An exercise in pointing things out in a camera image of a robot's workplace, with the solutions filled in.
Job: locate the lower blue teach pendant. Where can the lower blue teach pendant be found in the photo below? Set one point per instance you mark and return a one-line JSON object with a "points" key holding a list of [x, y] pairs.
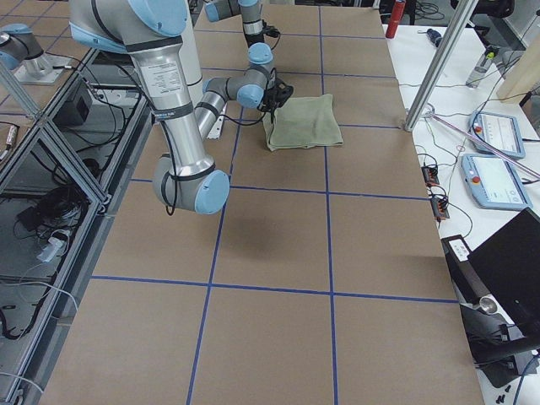
{"points": [[493, 183]]}

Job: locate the clear water bottle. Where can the clear water bottle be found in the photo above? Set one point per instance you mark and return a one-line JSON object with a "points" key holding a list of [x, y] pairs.
{"points": [[481, 67]]}

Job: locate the white power strip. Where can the white power strip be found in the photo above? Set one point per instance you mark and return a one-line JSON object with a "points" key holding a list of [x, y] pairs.
{"points": [[51, 249]]}

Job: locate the red water bottle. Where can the red water bottle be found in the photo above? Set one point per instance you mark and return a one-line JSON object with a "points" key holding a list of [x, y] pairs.
{"points": [[395, 18]]}

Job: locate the sage green long-sleeve shirt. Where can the sage green long-sleeve shirt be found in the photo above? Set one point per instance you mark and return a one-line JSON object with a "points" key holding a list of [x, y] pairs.
{"points": [[303, 123]]}

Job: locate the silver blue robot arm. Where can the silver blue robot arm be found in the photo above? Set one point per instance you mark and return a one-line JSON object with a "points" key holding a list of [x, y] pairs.
{"points": [[249, 10], [156, 35]]}

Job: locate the aluminium frame post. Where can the aluminium frame post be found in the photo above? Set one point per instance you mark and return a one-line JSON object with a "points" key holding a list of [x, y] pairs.
{"points": [[458, 22]]}

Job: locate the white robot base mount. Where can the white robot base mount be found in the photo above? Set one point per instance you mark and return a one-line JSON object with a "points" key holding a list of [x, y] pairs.
{"points": [[198, 63]]}

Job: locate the lower orange circuit board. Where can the lower orange circuit board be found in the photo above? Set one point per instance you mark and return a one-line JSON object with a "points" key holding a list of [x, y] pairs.
{"points": [[439, 205]]}

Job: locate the black power adapter box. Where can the black power adapter box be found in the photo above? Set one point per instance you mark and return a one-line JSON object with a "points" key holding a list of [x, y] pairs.
{"points": [[75, 109]]}

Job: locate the black box with label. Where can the black box with label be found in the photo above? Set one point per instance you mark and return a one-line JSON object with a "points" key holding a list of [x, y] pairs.
{"points": [[461, 270]]}

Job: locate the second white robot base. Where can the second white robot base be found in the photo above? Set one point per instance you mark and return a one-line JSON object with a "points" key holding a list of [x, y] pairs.
{"points": [[45, 69]]}

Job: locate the upper orange circuit board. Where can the upper orange circuit board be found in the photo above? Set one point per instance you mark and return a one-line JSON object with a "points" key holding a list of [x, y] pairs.
{"points": [[430, 175]]}

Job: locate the upper blue teach pendant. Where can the upper blue teach pendant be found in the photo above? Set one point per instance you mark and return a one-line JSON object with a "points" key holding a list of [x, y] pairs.
{"points": [[499, 131]]}

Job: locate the black monitor on stand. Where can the black monitor on stand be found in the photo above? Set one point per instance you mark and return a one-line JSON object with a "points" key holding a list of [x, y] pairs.
{"points": [[507, 264]]}

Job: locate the aluminium frame rack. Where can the aluminium frame rack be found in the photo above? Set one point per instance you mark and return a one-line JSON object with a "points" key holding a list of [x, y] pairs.
{"points": [[66, 182]]}

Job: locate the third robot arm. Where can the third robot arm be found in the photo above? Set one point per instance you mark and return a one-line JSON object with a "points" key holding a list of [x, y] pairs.
{"points": [[18, 44]]}

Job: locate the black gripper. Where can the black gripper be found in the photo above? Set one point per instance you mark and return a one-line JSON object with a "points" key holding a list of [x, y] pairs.
{"points": [[253, 38], [272, 99]]}

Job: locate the blue teach pendant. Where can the blue teach pendant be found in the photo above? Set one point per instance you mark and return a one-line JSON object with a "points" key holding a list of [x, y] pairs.
{"points": [[499, 131], [493, 183]]}

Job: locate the orange circuit board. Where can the orange circuit board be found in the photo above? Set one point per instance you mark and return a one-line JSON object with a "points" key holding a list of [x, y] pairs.
{"points": [[430, 175], [439, 205]]}

